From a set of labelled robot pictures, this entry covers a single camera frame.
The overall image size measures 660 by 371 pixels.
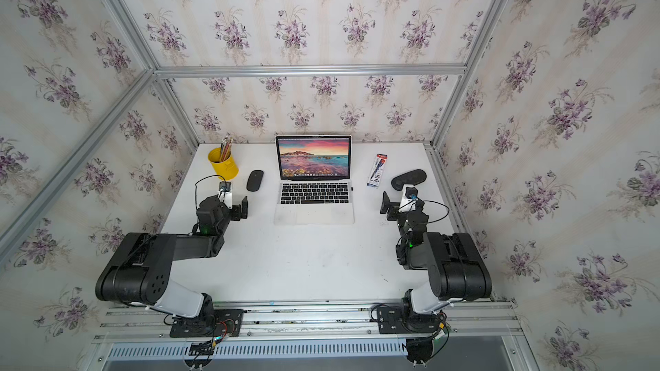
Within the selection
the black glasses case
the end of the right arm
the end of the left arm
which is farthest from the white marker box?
the end of the left arm

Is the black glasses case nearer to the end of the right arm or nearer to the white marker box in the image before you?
the white marker box

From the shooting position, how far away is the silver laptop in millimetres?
978

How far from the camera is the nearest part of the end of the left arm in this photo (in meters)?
0.85

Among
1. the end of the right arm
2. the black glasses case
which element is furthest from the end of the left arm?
the black glasses case

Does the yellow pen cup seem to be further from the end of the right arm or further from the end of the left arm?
the end of the right arm

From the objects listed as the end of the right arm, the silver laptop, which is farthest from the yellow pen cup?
the end of the right arm

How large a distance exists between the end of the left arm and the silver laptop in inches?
5.0

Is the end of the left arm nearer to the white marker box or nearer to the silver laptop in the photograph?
the silver laptop

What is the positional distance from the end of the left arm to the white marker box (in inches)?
19.4

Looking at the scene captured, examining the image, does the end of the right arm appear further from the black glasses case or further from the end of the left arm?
the end of the left arm

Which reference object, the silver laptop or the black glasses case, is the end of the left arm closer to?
the silver laptop

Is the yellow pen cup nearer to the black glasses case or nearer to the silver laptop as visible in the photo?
the silver laptop

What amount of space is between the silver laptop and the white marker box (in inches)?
3.3

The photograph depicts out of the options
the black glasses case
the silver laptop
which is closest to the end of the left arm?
the silver laptop
